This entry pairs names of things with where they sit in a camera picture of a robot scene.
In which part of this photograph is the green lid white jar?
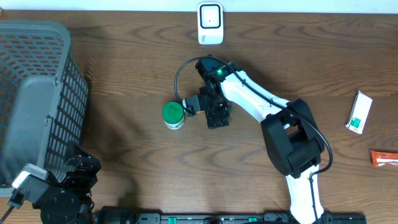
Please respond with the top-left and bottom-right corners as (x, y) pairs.
(162, 102), (185, 130)

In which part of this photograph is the white green carton box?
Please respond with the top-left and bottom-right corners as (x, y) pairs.
(345, 90), (373, 134)

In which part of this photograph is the red Top chocolate bar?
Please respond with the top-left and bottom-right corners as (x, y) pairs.
(370, 149), (398, 167)

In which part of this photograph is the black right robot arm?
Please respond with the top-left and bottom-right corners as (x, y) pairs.
(195, 55), (326, 223)

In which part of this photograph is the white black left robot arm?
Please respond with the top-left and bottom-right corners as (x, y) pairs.
(12, 141), (136, 223)

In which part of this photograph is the white barcode scanner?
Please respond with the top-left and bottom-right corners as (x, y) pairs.
(197, 2), (224, 45)

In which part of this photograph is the grey plastic shopping basket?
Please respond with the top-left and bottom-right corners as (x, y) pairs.
(1, 20), (89, 197)

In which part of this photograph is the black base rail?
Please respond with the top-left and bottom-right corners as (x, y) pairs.
(130, 213), (367, 224)

